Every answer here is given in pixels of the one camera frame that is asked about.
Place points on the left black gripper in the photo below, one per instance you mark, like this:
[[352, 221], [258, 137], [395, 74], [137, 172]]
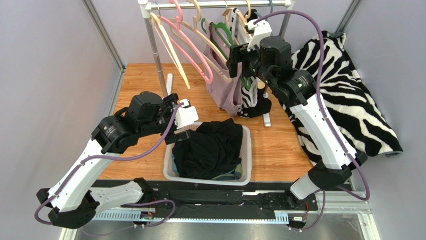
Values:
[[171, 137]]

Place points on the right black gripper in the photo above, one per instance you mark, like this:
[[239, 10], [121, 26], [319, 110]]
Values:
[[235, 57]]

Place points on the dark top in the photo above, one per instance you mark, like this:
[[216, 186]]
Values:
[[223, 93]]

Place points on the black tank top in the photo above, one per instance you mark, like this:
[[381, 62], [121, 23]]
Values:
[[213, 149]]

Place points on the cream plastic hanger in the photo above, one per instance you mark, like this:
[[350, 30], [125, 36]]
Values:
[[170, 45]]

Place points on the green tank top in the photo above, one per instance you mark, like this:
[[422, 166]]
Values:
[[235, 174]]

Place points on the blue tank top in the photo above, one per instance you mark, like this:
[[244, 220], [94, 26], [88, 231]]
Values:
[[174, 168]]

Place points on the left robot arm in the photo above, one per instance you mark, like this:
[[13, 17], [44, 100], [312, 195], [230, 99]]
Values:
[[74, 201]]

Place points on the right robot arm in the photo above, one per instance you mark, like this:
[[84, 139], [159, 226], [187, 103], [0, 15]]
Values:
[[271, 62]]

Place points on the zebra striped tank top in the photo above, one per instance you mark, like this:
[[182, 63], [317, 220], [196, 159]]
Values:
[[249, 97]]

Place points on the tan hanger under striped top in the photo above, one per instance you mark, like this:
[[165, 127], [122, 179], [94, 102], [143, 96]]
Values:
[[236, 23]]

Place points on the teal plastic hanger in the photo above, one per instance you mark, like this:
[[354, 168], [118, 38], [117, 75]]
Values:
[[258, 15]]

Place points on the white plastic basket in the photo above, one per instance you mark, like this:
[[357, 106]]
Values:
[[246, 163]]

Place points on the white clothes rack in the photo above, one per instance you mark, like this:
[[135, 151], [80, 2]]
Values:
[[146, 7]]

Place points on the zebra print blanket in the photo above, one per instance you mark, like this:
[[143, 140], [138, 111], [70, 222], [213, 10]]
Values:
[[349, 101]]

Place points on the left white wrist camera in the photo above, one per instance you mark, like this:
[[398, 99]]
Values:
[[186, 114]]

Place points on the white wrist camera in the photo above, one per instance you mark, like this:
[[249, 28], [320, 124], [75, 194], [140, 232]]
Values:
[[186, 114], [260, 30]]

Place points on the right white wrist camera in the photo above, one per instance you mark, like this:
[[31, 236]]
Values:
[[260, 30]]

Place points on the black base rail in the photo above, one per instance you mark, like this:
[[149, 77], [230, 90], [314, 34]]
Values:
[[254, 203]]

